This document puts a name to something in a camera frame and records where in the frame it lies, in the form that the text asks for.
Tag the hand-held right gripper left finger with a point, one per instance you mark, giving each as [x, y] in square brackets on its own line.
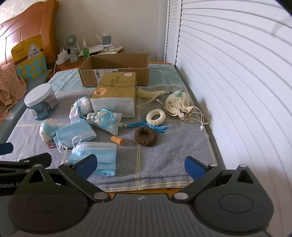
[87, 165]

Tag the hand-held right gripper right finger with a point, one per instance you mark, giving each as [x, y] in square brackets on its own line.
[192, 167]

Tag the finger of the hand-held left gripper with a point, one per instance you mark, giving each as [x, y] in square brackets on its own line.
[34, 159]
[5, 148]

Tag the blue face mask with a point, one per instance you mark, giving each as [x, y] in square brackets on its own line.
[75, 132]
[95, 152]

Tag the white and blue plush toy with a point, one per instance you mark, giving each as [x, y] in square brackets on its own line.
[46, 131]

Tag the orange foam earplug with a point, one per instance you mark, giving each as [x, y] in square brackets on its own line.
[117, 140]

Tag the brown scrunchie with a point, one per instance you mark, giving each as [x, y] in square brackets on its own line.
[138, 136]

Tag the brown cardboard box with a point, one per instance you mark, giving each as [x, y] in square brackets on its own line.
[142, 76]

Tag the grey towel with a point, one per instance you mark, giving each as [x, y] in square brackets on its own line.
[159, 159]

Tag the floral sachet with blue tassel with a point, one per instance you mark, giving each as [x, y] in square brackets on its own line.
[105, 120]

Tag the white mask in wrapper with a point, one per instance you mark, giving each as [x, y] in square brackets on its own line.
[74, 112]

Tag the clear jar with white lid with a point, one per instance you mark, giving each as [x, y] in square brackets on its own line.
[41, 95]

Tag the brown floral cloth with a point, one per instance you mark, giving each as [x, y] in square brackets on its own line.
[9, 84]

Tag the white scrunchie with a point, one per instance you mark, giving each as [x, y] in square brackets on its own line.
[149, 119]

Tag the yellow-brown tissue pack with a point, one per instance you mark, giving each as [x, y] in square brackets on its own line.
[116, 87]

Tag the yellow printed bag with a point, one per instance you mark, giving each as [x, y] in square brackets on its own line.
[29, 66]

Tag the teal towel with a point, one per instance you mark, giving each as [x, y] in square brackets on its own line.
[164, 75]

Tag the wooden nightstand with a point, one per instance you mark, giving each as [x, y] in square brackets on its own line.
[66, 66]

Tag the wide white louvered door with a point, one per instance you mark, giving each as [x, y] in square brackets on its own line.
[239, 79]

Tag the white charger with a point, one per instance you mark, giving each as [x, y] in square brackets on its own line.
[61, 58]

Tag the green bottle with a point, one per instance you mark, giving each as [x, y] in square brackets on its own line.
[85, 52]

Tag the white remote control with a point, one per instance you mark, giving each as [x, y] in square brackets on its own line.
[108, 52]

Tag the white router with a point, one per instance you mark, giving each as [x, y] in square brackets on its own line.
[95, 49]

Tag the small green desk fan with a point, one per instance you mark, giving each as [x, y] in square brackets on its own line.
[70, 41]

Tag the wooden bed headboard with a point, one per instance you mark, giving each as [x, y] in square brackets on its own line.
[27, 25]

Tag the narrow white louvered door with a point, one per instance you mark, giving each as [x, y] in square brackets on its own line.
[173, 27]

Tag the white smart camera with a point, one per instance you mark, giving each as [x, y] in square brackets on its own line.
[106, 41]

